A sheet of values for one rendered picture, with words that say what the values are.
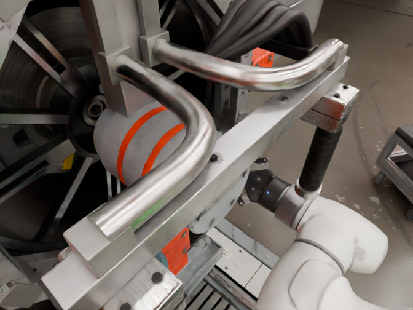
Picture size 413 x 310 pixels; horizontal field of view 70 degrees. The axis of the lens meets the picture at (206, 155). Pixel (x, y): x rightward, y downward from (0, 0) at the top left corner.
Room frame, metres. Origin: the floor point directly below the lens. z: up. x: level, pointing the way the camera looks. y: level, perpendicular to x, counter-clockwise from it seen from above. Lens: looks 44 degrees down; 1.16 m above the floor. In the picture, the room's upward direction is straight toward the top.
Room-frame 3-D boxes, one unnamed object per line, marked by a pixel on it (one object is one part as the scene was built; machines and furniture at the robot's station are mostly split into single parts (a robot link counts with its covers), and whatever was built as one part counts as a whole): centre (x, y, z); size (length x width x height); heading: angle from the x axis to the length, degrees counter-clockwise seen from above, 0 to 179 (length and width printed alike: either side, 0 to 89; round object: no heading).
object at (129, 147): (0.31, 0.06, 0.85); 0.21 x 0.14 x 0.14; 49
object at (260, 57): (0.60, -0.09, 0.85); 0.09 x 0.08 x 0.07; 139
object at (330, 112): (0.36, -0.16, 0.93); 0.09 x 0.05 x 0.05; 49
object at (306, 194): (0.34, -0.18, 0.83); 0.04 x 0.04 x 0.16
